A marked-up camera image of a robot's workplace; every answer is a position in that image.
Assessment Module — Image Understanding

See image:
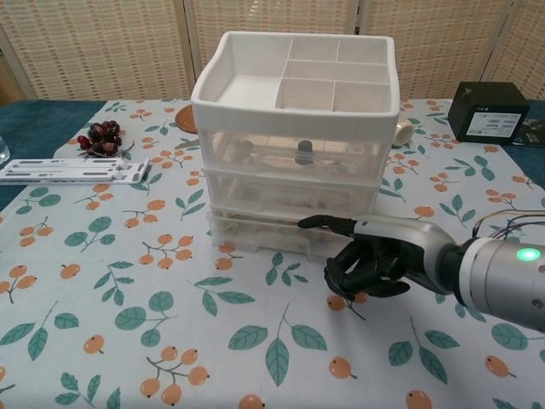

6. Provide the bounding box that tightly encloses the flat black booklet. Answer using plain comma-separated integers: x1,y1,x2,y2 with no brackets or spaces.
510,117,545,148

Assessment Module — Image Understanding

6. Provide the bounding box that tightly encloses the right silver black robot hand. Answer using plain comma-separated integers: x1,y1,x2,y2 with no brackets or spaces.
297,214,459,299

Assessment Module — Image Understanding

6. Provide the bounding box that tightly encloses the artificial dark red grape bunch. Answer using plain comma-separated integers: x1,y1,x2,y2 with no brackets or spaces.
76,120,135,158

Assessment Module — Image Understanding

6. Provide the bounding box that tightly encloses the floral fruit print tablecloth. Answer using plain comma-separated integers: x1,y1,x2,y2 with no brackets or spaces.
0,98,545,409

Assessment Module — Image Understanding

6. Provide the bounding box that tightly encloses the white plastic drawer organizer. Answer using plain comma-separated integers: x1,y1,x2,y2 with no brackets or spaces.
190,32,401,251

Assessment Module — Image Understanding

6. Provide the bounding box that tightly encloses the right arm wire bundle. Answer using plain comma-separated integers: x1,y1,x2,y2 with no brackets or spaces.
471,207,545,242

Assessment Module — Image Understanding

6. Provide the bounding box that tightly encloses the round woven rattan coaster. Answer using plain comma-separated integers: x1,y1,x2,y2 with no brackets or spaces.
175,106,198,133

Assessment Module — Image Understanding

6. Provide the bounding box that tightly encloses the black cardboard box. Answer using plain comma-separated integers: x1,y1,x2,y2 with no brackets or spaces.
446,81,531,143

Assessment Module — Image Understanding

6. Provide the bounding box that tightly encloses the woven bamboo folding screen panel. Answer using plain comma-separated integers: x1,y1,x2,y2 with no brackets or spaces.
185,0,367,101
0,0,191,101
480,0,545,101
361,0,510,100

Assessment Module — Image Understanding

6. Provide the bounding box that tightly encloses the clear drawer with gold clips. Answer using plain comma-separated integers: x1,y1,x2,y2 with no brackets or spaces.
207,211,341,262

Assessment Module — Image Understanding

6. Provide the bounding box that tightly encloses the white folding laptop stand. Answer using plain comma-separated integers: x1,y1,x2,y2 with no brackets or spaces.
0,157,153,185

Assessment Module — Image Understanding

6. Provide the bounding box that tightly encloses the clear plastic container edge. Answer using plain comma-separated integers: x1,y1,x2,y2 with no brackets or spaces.
203,167,382,210

